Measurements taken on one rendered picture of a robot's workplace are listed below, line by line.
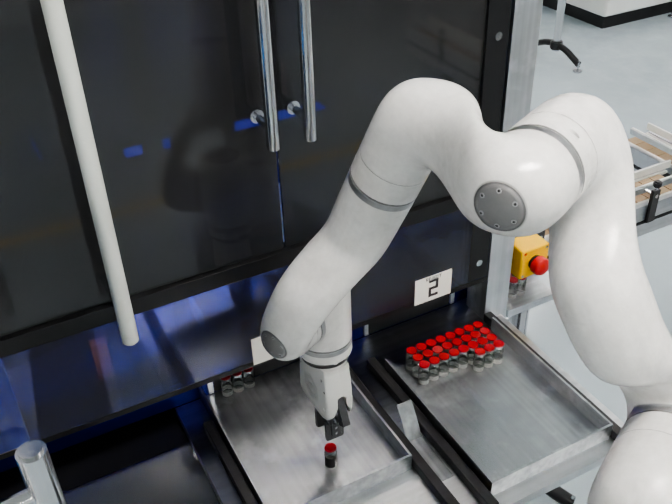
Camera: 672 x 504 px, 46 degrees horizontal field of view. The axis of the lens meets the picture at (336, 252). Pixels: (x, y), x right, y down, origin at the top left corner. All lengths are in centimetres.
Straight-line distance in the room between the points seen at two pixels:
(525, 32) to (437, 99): 58
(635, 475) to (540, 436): 57
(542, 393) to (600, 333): 69
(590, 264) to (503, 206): 15
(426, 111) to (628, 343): 32
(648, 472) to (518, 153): 38
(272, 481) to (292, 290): 46
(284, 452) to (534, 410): 46
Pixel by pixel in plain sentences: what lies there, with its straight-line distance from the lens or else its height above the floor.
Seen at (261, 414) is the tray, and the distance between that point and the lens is 150.
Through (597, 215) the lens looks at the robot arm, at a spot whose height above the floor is 151.
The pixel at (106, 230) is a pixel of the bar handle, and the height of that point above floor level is 139.
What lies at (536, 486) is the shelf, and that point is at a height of 88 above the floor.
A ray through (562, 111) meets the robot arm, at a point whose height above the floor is 161.
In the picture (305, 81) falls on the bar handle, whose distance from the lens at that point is 114.
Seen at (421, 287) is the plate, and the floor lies 103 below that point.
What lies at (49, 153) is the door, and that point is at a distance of 113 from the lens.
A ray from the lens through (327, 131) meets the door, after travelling 127.
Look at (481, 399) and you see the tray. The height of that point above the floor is 88.
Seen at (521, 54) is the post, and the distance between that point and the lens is 143.
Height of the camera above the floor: 196
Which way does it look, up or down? 35 degrees down
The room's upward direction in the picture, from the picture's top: 2 degrees counter-clockwise
